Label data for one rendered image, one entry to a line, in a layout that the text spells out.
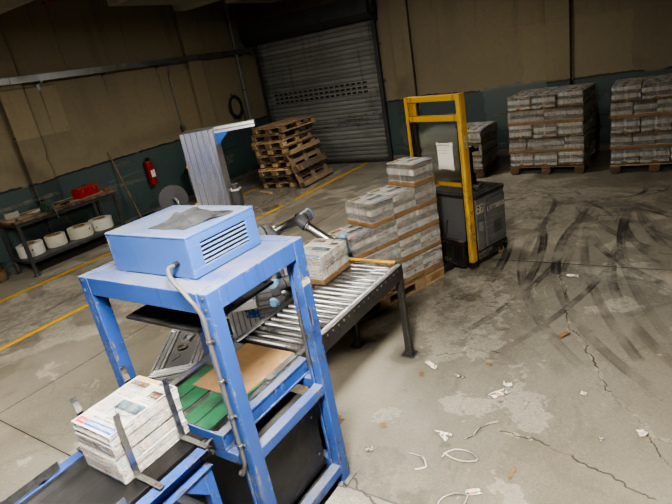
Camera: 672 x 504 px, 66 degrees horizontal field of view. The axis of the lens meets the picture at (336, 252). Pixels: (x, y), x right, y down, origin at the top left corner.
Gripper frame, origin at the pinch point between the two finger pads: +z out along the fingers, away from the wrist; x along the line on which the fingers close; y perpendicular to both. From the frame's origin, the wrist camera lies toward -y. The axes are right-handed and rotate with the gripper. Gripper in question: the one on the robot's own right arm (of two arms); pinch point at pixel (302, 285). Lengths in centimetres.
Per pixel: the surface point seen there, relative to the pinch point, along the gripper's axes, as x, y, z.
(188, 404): -31, 2, -144
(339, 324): -63, 0, -44
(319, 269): -20.2, 15.3, -0.5
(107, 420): -38, 28, -189
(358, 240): 4, 0, 94
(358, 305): -62, 0, -19
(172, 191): 7, 102, -87
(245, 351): -25, 2, -93
